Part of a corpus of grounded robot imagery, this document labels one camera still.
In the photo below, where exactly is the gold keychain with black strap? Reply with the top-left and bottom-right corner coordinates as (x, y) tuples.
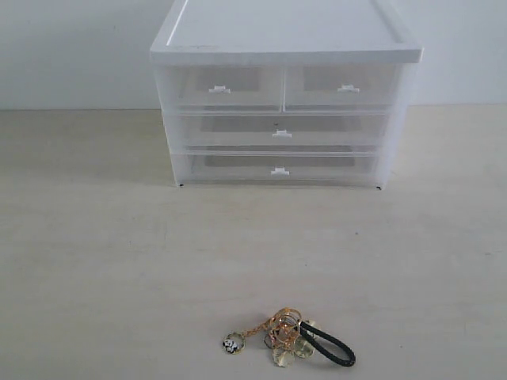
(221, 307), (356, 368)

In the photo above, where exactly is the white plastic drawer cabinet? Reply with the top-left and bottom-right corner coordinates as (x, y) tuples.
(150, 1), (423, 189)

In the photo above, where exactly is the clear top right drawer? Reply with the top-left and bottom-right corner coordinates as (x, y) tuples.
(284, 63), (400, 111)

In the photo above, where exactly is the clear top left drawer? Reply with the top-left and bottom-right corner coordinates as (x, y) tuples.
(158, 66), (283, 112)

